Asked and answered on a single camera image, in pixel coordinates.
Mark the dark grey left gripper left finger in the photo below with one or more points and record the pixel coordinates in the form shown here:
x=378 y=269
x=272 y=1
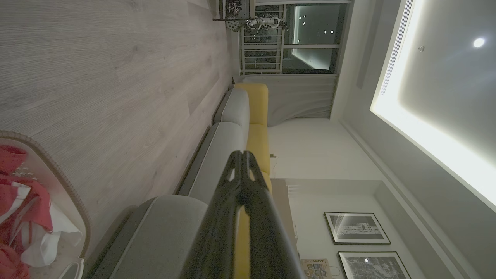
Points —
x=221 y=217

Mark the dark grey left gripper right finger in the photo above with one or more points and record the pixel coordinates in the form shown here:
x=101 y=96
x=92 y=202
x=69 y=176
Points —
x=267 y=232

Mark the red white striped garment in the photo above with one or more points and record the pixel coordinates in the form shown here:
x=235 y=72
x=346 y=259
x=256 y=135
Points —
x=35 y=197

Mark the red cloth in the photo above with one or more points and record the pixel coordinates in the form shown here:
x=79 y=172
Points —
x=9 y=159

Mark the grey and yellow sofa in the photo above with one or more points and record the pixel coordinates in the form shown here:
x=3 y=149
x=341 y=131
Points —
x=224 y=143

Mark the black framed photo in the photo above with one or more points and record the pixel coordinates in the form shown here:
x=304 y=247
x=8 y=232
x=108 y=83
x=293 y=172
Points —
x=356 y=228
x=372 y=267

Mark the grey window curtain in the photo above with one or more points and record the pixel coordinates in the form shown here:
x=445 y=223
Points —
x=298 y=97

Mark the white balcony railing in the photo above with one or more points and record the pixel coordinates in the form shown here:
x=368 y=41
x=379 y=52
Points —
x=261 y=50

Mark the white wheeled robot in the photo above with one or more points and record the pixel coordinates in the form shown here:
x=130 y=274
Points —
x=265 y=22

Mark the dark glass window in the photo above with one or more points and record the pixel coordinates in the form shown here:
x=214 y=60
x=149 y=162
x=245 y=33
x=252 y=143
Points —
x=314 y=35

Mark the long ceiling air vent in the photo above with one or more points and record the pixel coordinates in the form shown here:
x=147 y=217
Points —
x=395 y=46

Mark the round ceiling spotlight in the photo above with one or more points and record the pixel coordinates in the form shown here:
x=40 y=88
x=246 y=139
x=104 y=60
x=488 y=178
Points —
x=479 y=42

